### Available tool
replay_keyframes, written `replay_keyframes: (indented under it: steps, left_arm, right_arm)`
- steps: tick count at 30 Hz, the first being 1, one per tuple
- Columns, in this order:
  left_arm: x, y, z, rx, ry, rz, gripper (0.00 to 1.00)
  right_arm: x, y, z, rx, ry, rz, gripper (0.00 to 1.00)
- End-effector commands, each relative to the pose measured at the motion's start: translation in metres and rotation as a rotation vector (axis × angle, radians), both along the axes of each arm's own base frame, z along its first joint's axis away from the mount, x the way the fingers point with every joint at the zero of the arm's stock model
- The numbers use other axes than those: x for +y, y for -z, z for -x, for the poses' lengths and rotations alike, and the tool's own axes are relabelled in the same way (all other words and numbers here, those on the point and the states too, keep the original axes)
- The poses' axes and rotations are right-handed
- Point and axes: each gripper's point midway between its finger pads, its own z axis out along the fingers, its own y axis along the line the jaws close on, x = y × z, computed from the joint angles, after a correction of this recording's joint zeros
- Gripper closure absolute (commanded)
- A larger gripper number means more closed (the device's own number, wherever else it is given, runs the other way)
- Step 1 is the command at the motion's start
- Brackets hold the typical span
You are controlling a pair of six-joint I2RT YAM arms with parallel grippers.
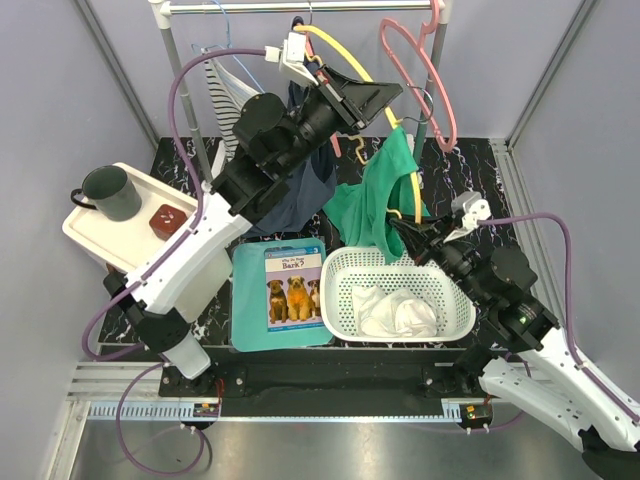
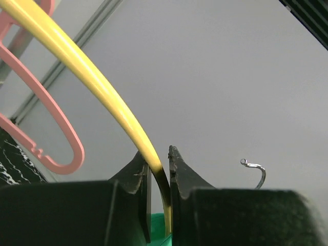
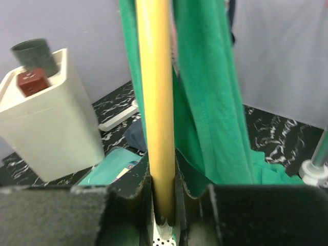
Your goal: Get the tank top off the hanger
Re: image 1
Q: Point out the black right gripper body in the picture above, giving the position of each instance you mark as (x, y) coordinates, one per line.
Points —
(457, 256)

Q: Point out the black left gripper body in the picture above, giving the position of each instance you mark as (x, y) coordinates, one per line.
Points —
(320, 116)

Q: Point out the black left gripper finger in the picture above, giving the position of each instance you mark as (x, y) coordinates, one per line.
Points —
(369, 99)
(332, 82)

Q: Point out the yellow hanger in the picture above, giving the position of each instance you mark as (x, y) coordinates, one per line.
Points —
(363, 73)

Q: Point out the coral pink hanger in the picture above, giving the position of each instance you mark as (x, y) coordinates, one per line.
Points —
(313, 62)

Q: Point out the green tank top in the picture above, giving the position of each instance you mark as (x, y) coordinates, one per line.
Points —
(359, 212)

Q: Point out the navy blue tank top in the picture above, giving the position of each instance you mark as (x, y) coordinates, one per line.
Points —
(311, 186)

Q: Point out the pink plastic hanger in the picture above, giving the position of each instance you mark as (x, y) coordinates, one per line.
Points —
(428, 46)

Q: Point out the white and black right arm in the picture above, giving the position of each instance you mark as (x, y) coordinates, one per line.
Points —
(583, 407)

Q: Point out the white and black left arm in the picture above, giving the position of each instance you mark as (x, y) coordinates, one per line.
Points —
(273, 142)

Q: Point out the striped white tank top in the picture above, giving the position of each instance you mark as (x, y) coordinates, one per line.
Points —
(228, 94)

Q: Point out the white perforated plastic basket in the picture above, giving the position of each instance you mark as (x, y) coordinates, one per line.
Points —
(365, 266)

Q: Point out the dog picture book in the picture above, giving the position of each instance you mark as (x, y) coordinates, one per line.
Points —
(293, 287)

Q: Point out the dark red cube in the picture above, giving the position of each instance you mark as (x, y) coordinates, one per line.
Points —
(166, 221)

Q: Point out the dark grey mug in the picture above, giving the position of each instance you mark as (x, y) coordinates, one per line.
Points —
(110, 191)

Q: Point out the white storage box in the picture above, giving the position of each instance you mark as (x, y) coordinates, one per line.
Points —
(129, 244)

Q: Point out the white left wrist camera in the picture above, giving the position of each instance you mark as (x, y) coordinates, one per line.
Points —
(290, 58)

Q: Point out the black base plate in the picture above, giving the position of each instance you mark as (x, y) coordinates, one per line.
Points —
(328, 382)

